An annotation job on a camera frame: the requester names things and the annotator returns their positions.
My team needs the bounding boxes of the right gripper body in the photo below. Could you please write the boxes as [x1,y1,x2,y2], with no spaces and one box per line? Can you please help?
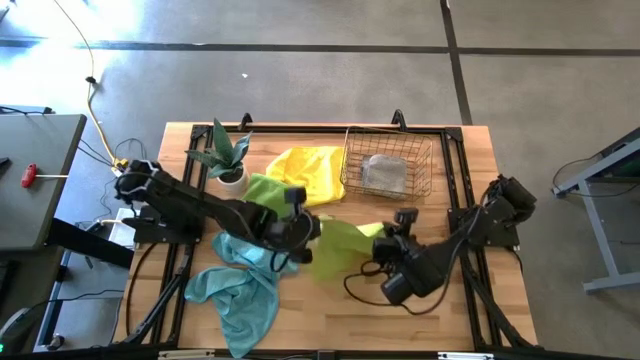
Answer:
[372,208,419,269]

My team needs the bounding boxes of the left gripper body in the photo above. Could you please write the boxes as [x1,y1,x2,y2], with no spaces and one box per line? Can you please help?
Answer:
[267,186,322,265]

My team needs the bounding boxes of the lime green microfiber towel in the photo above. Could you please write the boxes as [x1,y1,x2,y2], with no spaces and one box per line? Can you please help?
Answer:
[308,214,387,284]

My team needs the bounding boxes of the blue microfiber towel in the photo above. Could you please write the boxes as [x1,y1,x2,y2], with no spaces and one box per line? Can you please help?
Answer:
[212,230,301,276]

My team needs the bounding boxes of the grey microfiber towel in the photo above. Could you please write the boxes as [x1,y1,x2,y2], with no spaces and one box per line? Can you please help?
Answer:
[360,153,408,195]

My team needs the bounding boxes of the teal microfiber towel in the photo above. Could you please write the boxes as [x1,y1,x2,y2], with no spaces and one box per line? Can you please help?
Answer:
[184,264,281,359]

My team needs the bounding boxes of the dark green microfiber towel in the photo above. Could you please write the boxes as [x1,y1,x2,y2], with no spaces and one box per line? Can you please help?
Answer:
[242,172,301,219]

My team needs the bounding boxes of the yellow microfiber towel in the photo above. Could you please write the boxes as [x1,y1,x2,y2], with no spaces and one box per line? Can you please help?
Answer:
[265,145,348,209]

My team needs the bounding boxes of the white plant pot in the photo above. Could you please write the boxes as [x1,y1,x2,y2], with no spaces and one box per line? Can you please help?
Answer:
[215,167,250,197]

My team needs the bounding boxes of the green snake plant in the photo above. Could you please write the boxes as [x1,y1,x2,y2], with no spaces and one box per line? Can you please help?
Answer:
[185,117,253,180]

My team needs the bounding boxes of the white power box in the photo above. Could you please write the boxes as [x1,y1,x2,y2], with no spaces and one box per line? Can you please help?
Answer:
[99,207,137,250]

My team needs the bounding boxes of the grey metal table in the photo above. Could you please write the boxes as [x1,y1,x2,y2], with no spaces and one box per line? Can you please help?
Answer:
[551,127,640,294]

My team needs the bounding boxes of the black desk beam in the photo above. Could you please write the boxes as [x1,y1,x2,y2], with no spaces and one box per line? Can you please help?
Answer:
[47,217,136,270]

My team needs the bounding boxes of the grey desk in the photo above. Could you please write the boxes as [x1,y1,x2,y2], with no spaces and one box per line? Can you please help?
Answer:
[0,112,88,251]

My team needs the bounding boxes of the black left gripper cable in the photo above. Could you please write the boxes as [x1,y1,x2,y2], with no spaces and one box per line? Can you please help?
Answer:
[269,248,301,274]

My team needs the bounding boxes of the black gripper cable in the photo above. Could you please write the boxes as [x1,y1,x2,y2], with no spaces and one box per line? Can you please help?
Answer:
[343,259,454,317]
[269,248,301,274]

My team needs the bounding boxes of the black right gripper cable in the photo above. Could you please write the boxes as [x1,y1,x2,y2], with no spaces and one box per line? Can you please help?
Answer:
[343,259,454,317]

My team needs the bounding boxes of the wire basket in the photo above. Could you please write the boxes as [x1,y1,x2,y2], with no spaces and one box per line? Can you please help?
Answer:
[339,125,434,201]

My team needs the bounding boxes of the black aluminium rig frame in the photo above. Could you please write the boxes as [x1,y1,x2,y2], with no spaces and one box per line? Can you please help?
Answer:
[122,109,539,351]

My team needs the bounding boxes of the silver metal bracket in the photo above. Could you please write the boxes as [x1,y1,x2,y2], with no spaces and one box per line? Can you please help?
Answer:
[158,349,216,360]
[438,351,495,360]

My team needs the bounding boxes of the yellow power cable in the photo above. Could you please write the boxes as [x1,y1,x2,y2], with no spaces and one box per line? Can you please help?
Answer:
[49,0,132,170]

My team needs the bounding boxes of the red-handled tool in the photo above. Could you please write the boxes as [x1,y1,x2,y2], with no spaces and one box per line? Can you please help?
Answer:
[19,162,70,190]

